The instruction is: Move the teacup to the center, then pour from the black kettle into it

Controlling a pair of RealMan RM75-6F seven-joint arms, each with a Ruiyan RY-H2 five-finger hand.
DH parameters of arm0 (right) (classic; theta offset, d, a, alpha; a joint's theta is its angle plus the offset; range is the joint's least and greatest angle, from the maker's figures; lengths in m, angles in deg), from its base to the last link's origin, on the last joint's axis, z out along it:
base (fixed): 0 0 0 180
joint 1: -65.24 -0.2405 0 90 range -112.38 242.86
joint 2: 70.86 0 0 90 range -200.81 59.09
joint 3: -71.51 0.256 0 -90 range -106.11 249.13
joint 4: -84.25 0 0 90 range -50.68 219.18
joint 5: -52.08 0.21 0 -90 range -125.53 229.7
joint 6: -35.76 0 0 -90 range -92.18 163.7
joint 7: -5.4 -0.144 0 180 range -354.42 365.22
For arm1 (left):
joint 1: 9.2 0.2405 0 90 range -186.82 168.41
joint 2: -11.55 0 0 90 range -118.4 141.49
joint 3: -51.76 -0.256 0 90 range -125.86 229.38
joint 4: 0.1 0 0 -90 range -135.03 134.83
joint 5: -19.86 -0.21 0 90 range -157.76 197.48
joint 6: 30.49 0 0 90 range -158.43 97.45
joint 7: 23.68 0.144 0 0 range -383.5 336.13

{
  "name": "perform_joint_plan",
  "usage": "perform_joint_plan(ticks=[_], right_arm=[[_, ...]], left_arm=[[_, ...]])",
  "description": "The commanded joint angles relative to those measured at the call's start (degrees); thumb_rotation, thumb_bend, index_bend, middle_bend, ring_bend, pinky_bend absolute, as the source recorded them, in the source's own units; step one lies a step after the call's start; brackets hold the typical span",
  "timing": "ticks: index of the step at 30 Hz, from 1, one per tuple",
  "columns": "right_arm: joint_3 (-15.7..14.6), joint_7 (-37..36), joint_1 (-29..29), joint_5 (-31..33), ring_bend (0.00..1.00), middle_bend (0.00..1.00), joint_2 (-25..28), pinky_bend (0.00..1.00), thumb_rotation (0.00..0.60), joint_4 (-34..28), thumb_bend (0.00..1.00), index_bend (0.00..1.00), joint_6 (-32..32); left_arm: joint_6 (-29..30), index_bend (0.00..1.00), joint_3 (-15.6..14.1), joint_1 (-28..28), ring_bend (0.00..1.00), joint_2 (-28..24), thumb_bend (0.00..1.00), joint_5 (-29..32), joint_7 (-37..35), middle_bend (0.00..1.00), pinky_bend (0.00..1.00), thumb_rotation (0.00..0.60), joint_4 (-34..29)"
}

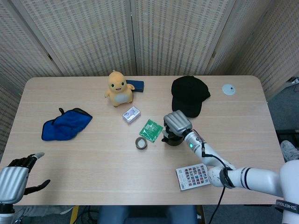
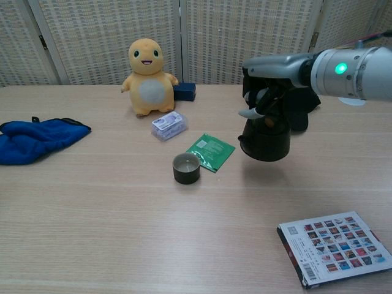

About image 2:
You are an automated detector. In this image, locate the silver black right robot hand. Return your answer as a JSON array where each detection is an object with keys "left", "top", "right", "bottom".
[{"left": 238, "top": 53, "right": 319, "bottom": 120}]

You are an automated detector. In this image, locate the flat box with picture grid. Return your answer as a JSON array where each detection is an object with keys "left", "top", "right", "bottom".
[{"left": 276, "top": 210, "right": 392, "bottom": 290}]

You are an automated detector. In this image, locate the dark blue rectangular box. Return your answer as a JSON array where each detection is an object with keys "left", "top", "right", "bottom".
[{"left": 173, "top": 81, "right": 197, "bottom": 102}]

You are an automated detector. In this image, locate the green foil packet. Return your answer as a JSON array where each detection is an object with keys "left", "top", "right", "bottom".
[{"left": 186, "top": 132, "right": 236, "bottom": 173}]

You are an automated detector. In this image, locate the small clear plastic box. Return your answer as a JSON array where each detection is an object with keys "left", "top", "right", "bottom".
[{"left": 151, "top": 110, "right": 189, "bottom": 142}]

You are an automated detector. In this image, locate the dark green ceramic cup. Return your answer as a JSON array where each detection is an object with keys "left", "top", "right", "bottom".
[{"left": 171, "top": 153, "right": 202, "bottom": 185}]

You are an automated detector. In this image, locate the black baseball cap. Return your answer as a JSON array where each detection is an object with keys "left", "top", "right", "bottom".
[{"left": 242, "top": 67, "right": 322, "bottom": 132}]

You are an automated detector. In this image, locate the blue microfibre cloth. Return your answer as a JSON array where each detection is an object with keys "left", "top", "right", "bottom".
[{"left": 0, "top": 116, "right": 92, "bottom": 166}]

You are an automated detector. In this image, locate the black teapot with handle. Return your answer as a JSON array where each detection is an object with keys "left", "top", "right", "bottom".
[{"left": 238, "top": 82, "right": 291, "bottom": 162}]

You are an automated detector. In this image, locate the white woven folding screen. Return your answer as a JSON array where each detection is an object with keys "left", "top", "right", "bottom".
[{"left": 0, "top": 0, "right": 392, "bottom": 88}]

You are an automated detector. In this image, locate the yellow plush dinosaur toy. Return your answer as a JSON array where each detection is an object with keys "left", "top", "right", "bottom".
[{"left": 120, "top": 37, "right": 179, "bottom": 116}]

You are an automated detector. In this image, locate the white round table grommet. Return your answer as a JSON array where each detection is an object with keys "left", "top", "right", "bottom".
[{"left": 337, "top": 97, "right": 367, "bottom": 107}]

